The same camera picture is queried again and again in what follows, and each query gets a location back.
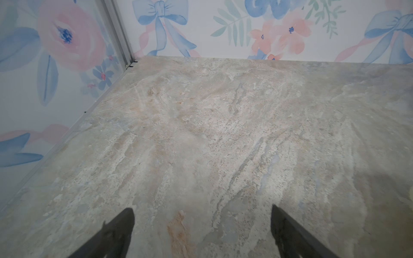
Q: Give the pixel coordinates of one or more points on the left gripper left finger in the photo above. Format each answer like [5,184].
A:
[112,240]

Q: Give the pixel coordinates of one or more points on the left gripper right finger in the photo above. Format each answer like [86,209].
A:
[293,240]

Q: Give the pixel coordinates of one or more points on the yellow plastic bag orange print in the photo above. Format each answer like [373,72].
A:
[411,194]

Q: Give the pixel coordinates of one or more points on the left corner aluminium post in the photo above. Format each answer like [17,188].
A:
[110,13]

